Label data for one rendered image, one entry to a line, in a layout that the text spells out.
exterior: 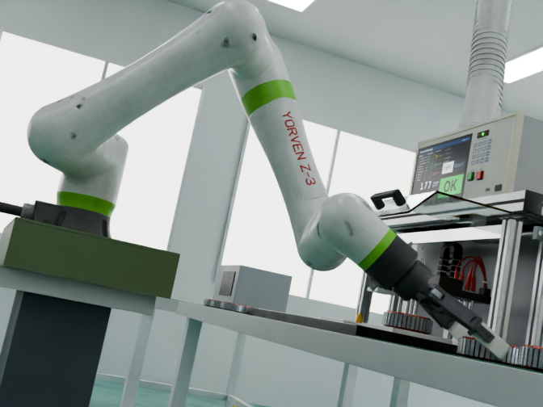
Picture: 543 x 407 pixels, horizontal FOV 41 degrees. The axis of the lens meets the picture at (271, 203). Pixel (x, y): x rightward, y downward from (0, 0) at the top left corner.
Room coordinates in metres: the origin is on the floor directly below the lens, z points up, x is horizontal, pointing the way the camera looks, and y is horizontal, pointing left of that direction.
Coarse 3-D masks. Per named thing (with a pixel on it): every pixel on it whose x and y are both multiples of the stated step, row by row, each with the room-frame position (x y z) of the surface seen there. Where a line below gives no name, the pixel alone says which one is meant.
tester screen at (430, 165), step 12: (444, 144) 1.87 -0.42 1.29; (456, 144) 1.82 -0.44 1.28; (468, 144) 1.76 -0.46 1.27; (420, 156) 1.98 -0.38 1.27; (432, 156) 1.92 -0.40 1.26; (444, 156) 1.86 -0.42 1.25; (456, 156) 1.81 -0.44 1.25; (420, 168) 1.97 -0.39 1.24; (432, 168) 1.91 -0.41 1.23; (420, 180) 1.96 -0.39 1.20; (432, 180) 1.90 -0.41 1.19; (420, 192) 1.95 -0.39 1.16
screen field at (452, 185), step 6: (462, 174) 1.77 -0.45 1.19; (444, 180) 1.84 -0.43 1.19; (450, 180) 1.82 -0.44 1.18; (456, 180) 1.79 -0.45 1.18; (462, 180) 1.76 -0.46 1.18; (444, 186) 1.84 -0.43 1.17; (450, 186) 1.81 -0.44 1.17; (456, 186) 1.79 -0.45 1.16; (444, 192) 1.83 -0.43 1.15; (450, 192) 1.81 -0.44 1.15; (456, 192) 1.78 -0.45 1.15
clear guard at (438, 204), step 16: (432, 192) 1.44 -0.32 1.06; (384, 208) 1.56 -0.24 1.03; (400, 208) 1.47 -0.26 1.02; (416, 208) 1.64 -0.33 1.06; (432, 208) 1.61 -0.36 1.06; (448, 208) 1.57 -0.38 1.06; (464, 208) 1.54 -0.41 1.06; (480, 208) 1.50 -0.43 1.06; (496, 208) 1.48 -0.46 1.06; (464, 224) 1.73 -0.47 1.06; (480, 224) 1.69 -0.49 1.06; (496, 224) 1.65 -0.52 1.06
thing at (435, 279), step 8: (432, 280) 1.67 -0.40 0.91; (440, 280) 1.64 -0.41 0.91; (448, 280) 1.65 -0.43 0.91; (456, 280) 1.65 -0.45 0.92; (448, 288) 1.65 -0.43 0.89; (456, 288) 1.66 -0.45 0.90; (456, 296) 1.66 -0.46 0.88; (464, 296) 1.66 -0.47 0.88; (472, 296) 1.67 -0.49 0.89; (480, 296) 1.67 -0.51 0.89; (488, 296) 1.68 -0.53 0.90; (464, 304) 1.70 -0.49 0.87; (472, 304) 1.68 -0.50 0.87
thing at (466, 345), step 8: (464, 336) 1.34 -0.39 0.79; (464, 344) 1.32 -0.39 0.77; (472, 344) 1.31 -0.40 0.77; (480, 344) 1.30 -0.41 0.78; (464, 352) 1.32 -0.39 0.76; (472, 352) 1.31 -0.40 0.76; (480, 352) 1.30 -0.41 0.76; (488, 352) 1.29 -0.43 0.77; (512, 352) 1.29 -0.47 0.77; (488, 360) 1.30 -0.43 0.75; (496, 360) 1.29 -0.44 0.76; (504, 360) 1.29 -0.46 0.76; (512, 360) 1.30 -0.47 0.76
